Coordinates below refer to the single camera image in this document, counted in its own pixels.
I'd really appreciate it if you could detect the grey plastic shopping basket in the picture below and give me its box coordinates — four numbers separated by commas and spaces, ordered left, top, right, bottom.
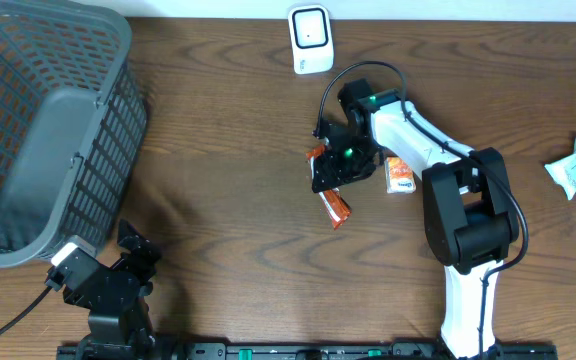
0, 1, 148, 268

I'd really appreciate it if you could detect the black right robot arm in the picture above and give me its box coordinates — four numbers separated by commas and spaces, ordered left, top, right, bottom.
309, 79, 528, 359

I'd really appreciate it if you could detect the white barcode scanner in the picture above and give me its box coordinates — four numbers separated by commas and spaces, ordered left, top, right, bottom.
287, 5, 334, 75

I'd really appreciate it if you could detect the orange tissue packet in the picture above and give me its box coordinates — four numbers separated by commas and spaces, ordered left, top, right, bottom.
385, 156, 416, 194

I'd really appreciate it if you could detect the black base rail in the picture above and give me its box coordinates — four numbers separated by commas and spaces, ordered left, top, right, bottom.
56, 341, 558, 360

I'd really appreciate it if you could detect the red chocolate bar wrapper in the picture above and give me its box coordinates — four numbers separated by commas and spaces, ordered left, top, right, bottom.
307, 145, 352, 230

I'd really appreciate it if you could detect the green flushable wipes packet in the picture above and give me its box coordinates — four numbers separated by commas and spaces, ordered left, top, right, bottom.
544, 133, 576, 201

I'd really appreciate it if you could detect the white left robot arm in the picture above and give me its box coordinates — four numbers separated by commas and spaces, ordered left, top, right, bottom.
58, 219, 161, 359

